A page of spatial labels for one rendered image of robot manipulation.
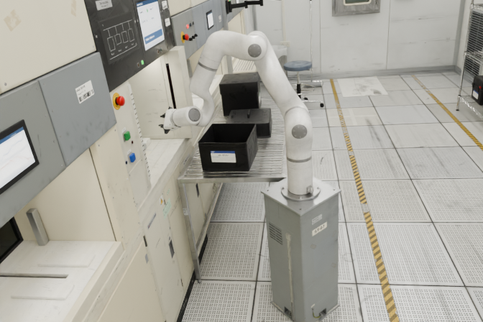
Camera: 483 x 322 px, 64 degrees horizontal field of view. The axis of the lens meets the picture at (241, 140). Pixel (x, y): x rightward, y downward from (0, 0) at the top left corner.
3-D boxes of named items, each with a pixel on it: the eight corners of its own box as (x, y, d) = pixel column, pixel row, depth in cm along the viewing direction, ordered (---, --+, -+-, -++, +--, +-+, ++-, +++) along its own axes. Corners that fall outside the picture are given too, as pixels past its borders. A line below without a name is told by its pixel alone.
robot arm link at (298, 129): (310, 150, 187) (309, 103, 177) (314, 168, 170) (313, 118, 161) (285, 152, 188) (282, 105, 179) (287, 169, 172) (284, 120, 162)
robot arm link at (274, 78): (292, 142, 174) (290, 128, 189) (316, 130, 171) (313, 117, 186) (236, 44, 157) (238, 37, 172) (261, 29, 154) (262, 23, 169)
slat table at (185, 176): (292, 286, 234) (287, 177, 203) (196, 283, 244) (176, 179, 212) (295, 177, 351) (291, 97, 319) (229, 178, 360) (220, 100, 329)
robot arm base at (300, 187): (328, 190, 188) (328, 155, 180) (300, 205, 178) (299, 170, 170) (300, 176, 202) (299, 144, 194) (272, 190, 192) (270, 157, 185)
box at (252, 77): (259, 114, 291) (257, 81, 280) (222, 116, 295) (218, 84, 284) (261, 101, 316) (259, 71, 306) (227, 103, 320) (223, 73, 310)
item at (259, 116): (270, 137, 250) (269, 118, 245) (226, 139, 254) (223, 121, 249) (272, 120, 277) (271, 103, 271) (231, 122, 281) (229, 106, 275)
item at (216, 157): (201, 170, 219) (197, 142, 212) (215, 148, 243) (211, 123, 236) (249, 171, 212) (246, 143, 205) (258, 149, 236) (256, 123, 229)
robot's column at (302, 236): (341, 305, 218) (341, 190, 187) (305, 334, 203) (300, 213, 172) (304, 278, 239) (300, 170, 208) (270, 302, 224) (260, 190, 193)
